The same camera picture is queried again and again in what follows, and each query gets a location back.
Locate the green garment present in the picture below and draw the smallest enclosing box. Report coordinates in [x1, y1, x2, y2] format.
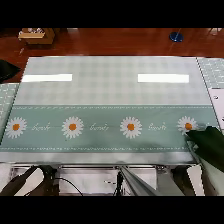
[0, 59, 22, 84]
[184, 125, 224, 174]

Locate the blue round object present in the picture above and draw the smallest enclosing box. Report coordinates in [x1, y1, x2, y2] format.
[168, 31, 185, 44]

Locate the wooden box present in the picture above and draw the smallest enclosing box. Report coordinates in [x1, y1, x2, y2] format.
[17, 27, 56, 46]

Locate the silver frame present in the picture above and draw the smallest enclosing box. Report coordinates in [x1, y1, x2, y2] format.
[0, 161, 224, 197]

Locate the black cable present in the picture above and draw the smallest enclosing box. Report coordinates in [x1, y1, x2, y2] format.
[54, 177, 85, 197]

